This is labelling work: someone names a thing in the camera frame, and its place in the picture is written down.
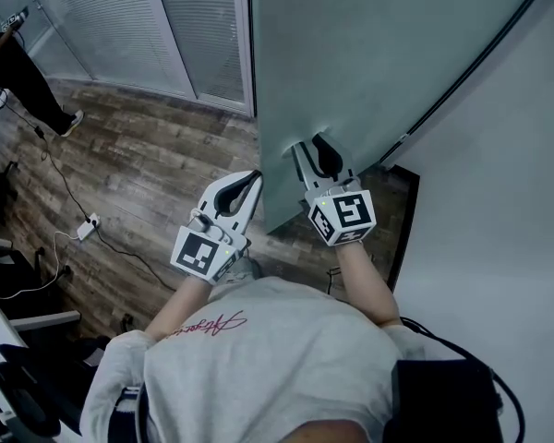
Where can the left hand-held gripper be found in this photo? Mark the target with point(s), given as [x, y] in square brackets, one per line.
[203, 254]

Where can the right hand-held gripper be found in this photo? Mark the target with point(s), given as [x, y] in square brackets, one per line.
[346, 215]

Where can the frosted glass door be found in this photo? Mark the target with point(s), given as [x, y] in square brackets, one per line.
[374, 63]

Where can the person's right forearm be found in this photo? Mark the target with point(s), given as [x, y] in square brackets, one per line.
[364, 279]

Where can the person's left forearm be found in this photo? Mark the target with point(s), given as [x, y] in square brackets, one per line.
[180, 307]

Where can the person's grey trouser leg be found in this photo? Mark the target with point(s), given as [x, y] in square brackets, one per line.
[244, 270]

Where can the white power strip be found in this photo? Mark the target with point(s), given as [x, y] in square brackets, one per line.
[87, 228]

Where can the glass partition with white blinds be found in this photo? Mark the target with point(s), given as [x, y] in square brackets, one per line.
[208, 30]
[111, 30]

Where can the person's grey shirt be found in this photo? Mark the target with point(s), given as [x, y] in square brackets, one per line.
[268, 362]

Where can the black office chair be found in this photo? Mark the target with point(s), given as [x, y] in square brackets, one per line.
[14, 275]
[41, 386]

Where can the black waist pouch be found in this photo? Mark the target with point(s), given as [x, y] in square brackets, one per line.
[443, 404]

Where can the black door frame strip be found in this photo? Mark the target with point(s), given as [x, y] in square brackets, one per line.
[391, 153]

